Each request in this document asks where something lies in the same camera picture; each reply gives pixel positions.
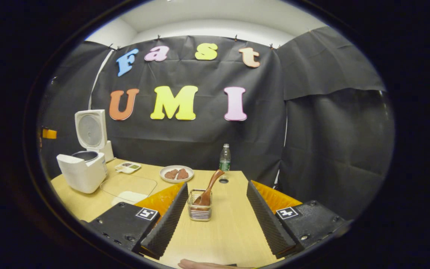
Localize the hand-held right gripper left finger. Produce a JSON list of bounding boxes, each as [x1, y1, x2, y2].
[[87, 182, 189, 261]]

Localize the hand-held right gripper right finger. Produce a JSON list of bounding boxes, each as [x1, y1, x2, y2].
[[246, 180, 350, 259]]

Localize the metal wire chopstick holder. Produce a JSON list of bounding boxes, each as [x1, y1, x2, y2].
[[187, 189, 213, 222]]

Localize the white rice cooker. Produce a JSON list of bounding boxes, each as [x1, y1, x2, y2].
[[56, 109, 108, 194]]

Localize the brown wooden spoon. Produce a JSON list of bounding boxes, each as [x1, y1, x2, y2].
[[194, 169, 225, 207]]

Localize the white oval plate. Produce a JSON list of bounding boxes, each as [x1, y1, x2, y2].
[[159, 165, 194, 183]]

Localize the white toaster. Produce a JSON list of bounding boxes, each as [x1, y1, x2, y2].
[[101, 140, 115, 163]]

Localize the white divided condiment tray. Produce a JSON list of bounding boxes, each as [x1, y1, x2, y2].
[[115, 162, 141, 174]]

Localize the green label water bottle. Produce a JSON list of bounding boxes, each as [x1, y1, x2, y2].
[[219, 143, 231, 171]]

